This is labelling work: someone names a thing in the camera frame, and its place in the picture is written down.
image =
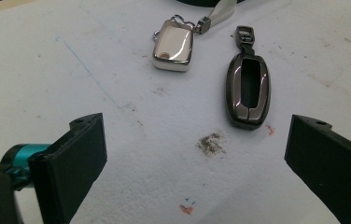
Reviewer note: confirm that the glossy dark key fob case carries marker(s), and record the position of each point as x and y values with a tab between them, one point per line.
234	90

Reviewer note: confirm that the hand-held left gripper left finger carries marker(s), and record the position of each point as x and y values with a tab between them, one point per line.
71	168

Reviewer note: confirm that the glossy white key fob case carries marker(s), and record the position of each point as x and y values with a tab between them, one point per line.
173	45

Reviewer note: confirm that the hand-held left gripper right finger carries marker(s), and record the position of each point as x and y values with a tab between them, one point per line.
329	165

